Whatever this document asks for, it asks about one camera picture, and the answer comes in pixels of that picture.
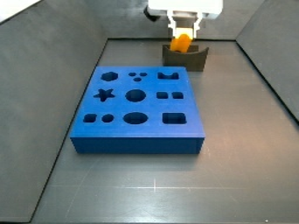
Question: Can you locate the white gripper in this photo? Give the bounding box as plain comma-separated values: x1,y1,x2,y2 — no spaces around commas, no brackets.
145,0,223,38

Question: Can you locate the yellow arch block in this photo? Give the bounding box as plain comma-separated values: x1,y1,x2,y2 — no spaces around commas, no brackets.
171,27,193,53

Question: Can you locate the black curved fixture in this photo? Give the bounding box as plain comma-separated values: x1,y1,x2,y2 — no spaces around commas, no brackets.
163,45,210,72

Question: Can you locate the blue foam shape board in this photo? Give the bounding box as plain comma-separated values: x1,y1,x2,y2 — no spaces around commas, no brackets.
70,66,206,154

